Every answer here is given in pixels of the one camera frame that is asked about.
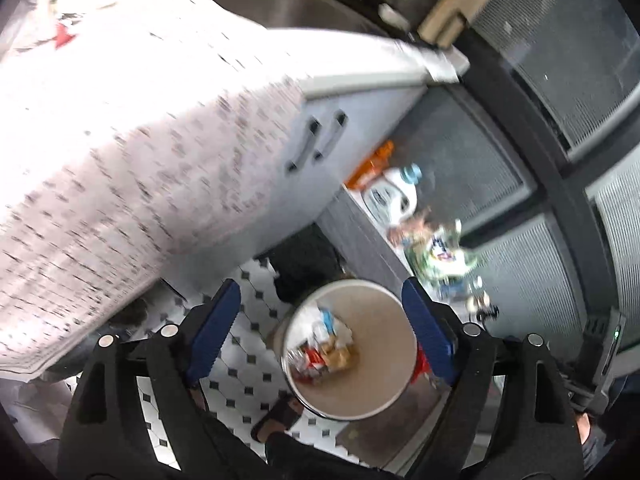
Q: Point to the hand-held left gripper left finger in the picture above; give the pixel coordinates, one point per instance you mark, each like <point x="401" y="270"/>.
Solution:
<point x="212" y="335"/>

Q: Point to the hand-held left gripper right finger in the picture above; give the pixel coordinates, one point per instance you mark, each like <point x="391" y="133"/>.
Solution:
<point x="430" y="335"/>

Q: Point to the white round trash bin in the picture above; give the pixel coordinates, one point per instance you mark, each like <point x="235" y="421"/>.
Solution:
<point x="370" y="390"/>

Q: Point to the silver foil snack bag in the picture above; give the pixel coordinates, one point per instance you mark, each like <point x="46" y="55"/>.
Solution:
<point x="298" y="362"/>

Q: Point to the brown snack wrapper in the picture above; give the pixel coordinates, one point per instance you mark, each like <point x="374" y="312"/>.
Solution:
<point x="341" y="355"/>

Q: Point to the person's right forearm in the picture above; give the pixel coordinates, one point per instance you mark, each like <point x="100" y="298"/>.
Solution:
<point x="590" y="440"/>

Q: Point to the red plastic bag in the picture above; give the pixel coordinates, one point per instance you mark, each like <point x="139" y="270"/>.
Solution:
<point x="422" y="365"/>

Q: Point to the colourful printed bag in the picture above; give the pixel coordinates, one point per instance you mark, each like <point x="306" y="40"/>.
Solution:
<point x="440" y="255"/>

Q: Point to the blue and white wrapper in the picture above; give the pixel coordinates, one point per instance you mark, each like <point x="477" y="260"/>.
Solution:
<point x="327" y="319"/>

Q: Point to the person's foot in black sandal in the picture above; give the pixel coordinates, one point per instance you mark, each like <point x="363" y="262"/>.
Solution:
<point x="277" y="417"/>

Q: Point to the black bag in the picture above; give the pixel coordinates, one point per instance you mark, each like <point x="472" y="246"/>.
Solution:
<point x="305" y="270"/>

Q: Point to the white detergent bottle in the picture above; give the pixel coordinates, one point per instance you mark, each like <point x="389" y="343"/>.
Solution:
<point x="392" y="195"/>

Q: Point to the person's leg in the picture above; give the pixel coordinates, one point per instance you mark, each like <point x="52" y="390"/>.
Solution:
<point x="310" y="460"/>

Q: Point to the orange bottle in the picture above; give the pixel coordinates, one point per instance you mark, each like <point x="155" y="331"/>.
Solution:
<point x="372" y="165"/>

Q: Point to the ribbed glass door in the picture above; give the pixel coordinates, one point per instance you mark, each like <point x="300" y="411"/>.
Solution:
<point x="560" y="160"/>

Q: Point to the white sink cabinet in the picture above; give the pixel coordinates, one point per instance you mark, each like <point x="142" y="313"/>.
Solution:
<point x="350" y="125"/>

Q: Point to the white cloth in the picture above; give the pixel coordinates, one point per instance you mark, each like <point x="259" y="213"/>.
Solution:
<point x="430" y="60"/>

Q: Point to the small red wrapper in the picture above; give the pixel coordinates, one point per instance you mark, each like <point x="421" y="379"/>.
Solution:
<point x="64" y="36"/>

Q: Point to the wooden cutting board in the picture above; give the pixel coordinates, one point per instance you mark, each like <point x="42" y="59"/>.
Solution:
<point x="462" y="0"/>

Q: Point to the steel kitchen sink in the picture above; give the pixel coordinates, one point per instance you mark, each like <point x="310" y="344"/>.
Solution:
<point x="300" y="5"/>

